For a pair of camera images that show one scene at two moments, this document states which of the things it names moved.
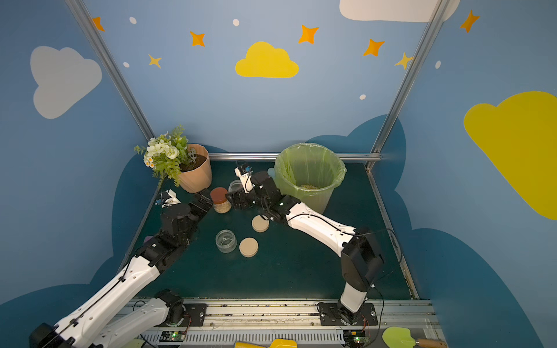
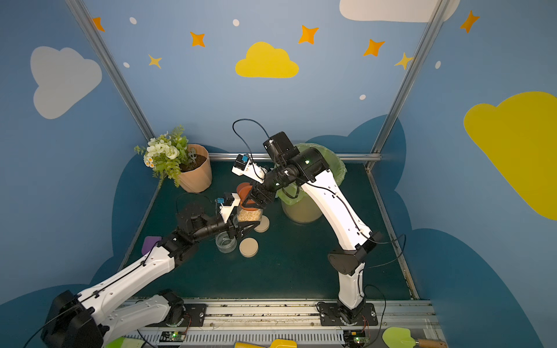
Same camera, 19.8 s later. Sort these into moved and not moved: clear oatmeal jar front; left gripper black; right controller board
Moved: left gripper black
Not moved: clear oatmeal jar front; right controller board
